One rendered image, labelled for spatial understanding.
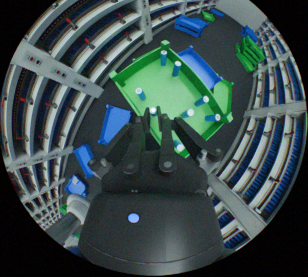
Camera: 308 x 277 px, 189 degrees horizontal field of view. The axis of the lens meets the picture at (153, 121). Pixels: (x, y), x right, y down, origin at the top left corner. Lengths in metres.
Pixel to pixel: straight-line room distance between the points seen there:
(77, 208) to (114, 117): 0.72
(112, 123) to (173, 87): 0.59
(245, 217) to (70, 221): 0.88
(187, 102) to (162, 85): 0.09
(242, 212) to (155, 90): 0.74
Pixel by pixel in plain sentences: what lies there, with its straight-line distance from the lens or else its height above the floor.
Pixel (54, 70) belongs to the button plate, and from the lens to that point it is 0.59.
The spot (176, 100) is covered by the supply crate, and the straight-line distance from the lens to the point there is 0.29.
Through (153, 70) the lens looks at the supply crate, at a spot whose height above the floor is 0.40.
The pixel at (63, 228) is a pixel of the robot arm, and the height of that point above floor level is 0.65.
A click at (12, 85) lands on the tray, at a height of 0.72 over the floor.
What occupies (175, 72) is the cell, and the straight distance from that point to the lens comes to 0.30.
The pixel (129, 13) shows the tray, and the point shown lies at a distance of 0.85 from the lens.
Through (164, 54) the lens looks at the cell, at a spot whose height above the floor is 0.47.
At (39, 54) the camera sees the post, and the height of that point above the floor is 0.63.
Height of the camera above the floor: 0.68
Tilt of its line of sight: 86 degrees down
